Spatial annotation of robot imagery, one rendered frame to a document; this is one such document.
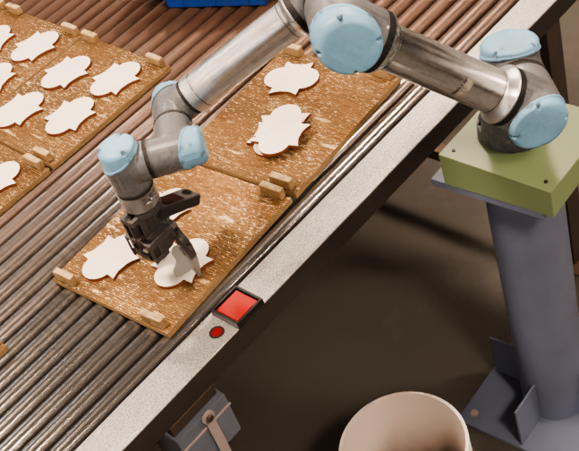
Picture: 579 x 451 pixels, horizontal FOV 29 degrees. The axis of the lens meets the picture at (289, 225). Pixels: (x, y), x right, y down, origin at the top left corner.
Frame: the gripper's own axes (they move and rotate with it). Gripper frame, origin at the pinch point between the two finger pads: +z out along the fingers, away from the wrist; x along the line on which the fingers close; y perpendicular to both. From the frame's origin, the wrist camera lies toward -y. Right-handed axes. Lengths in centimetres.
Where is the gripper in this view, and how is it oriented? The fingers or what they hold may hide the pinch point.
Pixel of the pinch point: (182, 262)
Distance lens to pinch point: 231.0
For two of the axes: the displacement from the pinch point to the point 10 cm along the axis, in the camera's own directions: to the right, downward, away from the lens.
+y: -6.0, 6.7, -4.4
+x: 7.6, 3.1, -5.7
